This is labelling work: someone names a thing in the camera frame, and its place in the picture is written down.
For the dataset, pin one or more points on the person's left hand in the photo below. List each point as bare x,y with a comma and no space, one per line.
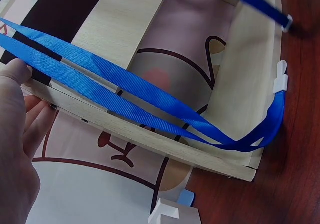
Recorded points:
15,133

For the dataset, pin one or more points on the person's left fingers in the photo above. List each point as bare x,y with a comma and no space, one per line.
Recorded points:
37,113

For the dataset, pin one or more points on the person's left thumb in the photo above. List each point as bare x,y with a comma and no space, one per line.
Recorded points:
18,70

